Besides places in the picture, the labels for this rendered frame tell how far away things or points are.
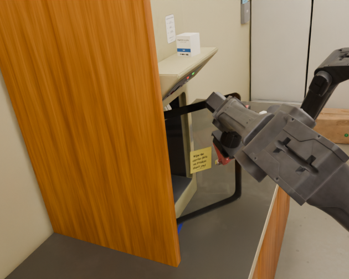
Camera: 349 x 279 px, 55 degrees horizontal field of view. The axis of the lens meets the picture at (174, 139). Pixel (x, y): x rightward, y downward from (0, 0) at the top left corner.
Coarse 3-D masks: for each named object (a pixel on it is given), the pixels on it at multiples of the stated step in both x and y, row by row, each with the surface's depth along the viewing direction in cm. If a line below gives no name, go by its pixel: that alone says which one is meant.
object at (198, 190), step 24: (240, 96) 102; (168, 120) 94; (192, 120) 97; (168, 144) 97; (192, 144) 101; (216, 168) 108; (240, 168) 113; (192, 192) 107; (216, 192) 112; (240, 192) 118; (192, 216) 111
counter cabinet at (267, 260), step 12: (276, 204) 165; (288, 204) 231; (276, 216) 171; (276, 228) 177; (264, 240) 137; (276, 240) 183; (264, 252) 141; (276, 252) 191; (264, 264) 146; (276, 264) 198; (264, 276) 150
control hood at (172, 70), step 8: (200, 48) 107; (208, 48) 105; (216, 48) 105; (176, 56) 99; (184, 56) 98; (192, 56) 97; (200, 56) 96; (208, 56) 99; (160, 64) 92; (168, 64) 91; (176, 64) 90; (184, 64) 89; (192, 64) 89; (200, 64) 96; (160, 72) 84; (168, 72) 84; (176, 72) 83; (184, 72) 84; (160, 80) 83; (168, 80) 82; (176, 80) 82; (168, 88) 83
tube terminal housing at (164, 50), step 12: (156, 0) 90; (168, 0) 97; (180, 0) 104; (156, 12) 91; (168, 12) 97; (180, 12) 104; (156, 24) 92; (180, 24) 105; (156, 36) 92; (156, 48) 93; (168, 48) 100; (180, 96) 118
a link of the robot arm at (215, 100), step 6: (210, 96) 90; (216, 96) 89; (222, 96) 91; (234, 96) 82; (210, 102) 90; (216, 102) 89; (222, 102) 88; (240, 102) 81; (210, 108) 92; (216, 108) 88; (216, 120) 82; (216, 126) 82; (222, 126) 82
